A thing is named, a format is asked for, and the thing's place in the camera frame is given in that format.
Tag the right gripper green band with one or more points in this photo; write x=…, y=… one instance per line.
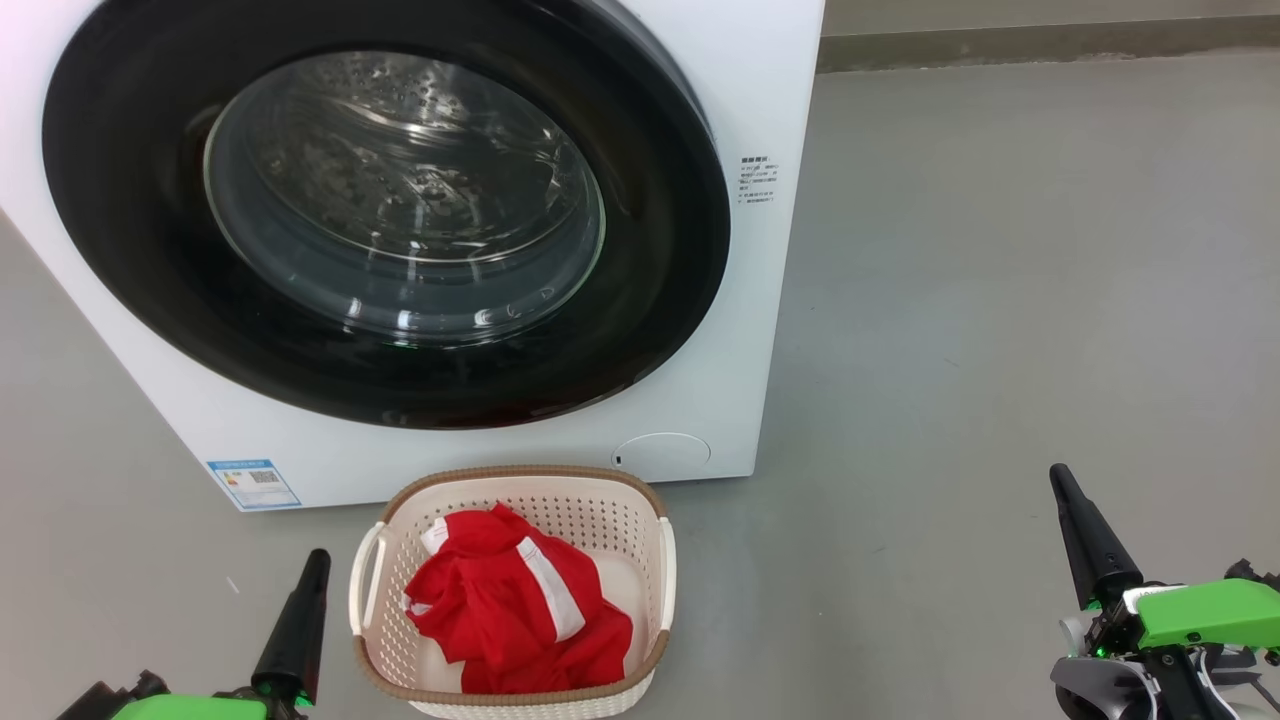
x=1200, y=610

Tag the black glass washing machine door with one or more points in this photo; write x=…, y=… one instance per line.
x=130, y=250

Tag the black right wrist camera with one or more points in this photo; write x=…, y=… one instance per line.
x=1255, y=575

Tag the white perforated basket brown rim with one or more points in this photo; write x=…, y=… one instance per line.
x=600, y=520

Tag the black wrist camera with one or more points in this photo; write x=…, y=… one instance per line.
x=1255, y=575
x=105, y=700

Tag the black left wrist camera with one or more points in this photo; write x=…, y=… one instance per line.
x=105, y=700

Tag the blue white energy label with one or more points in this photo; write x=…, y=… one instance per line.
x=255, y=484

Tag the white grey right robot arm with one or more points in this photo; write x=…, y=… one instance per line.
x=1100, y=690

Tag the red garment with white stripes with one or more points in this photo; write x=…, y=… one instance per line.
x=500, y=620

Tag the round white filter cover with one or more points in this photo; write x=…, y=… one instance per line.
x=662, y=456

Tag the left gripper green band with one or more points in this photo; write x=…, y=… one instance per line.
x=200, y=708

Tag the white front-load washing machine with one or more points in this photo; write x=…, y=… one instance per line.
x=760, y=350

